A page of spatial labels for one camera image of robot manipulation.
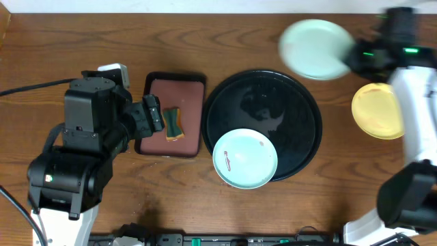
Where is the yellow plate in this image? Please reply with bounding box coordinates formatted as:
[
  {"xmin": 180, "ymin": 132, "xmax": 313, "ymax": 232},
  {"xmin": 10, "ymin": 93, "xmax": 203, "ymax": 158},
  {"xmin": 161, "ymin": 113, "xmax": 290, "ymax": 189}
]
[{"xmin": 351, "ymin": 83, "xmax": 404, "ymax": 140}]

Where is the orange green sponge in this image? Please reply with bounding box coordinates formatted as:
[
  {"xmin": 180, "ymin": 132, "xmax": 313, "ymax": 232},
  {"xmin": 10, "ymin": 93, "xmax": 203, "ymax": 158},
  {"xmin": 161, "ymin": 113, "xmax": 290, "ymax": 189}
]
[{"xmin": 163, "ymin": 107, "xmax": 185, "ymax": 141}]

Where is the light green plate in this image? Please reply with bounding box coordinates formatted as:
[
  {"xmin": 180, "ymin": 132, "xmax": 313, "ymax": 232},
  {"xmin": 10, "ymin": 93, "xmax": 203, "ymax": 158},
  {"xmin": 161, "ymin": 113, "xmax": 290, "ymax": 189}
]
[
  {"xmin": 278, "ymin": 19, "xmax": 355, "ymax": 81},
  {"xmin": 212, "ymin": 128, "xmax": 278, "ymax": 189}
]

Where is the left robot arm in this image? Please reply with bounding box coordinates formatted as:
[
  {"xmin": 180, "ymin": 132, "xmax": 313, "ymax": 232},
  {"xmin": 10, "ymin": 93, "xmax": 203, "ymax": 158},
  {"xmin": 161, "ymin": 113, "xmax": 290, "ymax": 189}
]
[{"xmin": 27, "ymin": 64, "xmax": 164, "ymax": 245}]

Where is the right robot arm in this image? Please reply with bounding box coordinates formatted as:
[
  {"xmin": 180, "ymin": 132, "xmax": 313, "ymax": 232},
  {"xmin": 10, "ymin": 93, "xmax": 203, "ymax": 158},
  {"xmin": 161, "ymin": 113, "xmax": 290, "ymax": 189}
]
[{"xmin": 341, "ymin": 7, "xmax": 436, "ymax": 245}]

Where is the black rectangular tray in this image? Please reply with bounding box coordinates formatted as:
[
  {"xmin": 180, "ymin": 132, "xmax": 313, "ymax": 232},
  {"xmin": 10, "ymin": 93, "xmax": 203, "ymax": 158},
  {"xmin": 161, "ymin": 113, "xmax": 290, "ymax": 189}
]
[{"xmin": 135, "ymin": 72, "xmax": 206, "ymax": 158}]

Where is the round black tray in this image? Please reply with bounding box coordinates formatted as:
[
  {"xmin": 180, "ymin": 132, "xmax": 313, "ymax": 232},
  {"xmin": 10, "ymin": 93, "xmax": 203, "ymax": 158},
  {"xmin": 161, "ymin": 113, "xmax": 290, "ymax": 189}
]
[{"xmin": 201, "ymin": 70, "xmax": 322, "ymax": 181}]

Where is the light green plate front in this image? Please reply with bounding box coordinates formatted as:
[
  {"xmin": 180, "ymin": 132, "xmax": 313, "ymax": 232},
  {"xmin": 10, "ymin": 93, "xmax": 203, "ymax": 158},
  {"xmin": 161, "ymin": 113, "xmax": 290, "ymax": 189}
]
[{"xmin": 212, "ymin": 128, "xmax": 278, "ymax": 189}]

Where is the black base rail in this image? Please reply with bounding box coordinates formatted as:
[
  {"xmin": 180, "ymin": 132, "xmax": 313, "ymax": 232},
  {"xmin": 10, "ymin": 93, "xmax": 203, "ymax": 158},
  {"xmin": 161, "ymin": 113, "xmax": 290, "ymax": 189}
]
[{"xmin": 88, "ymin": 234, "xmax": 342, "ymax": 246}]

